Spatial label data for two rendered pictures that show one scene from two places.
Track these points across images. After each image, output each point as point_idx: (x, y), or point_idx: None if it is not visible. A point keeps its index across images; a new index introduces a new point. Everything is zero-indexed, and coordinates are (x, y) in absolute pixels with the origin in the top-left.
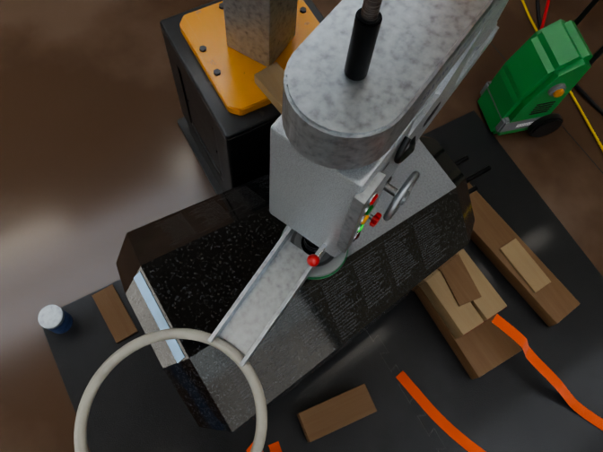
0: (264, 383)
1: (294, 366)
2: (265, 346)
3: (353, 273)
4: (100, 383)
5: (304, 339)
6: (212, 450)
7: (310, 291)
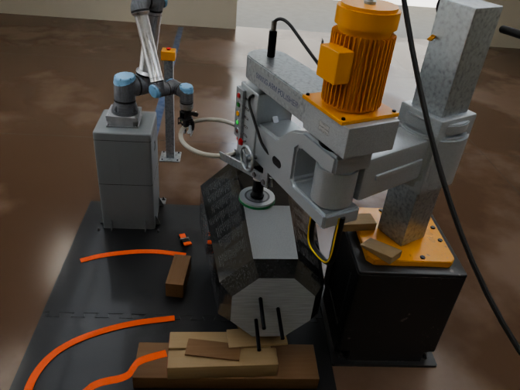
0: (210, 190)
1: (210, 201)
2: (224, 184)
3: (234, 213)
4: None
5: (218, 200)
6: (200, 236)
7: (236, 195)
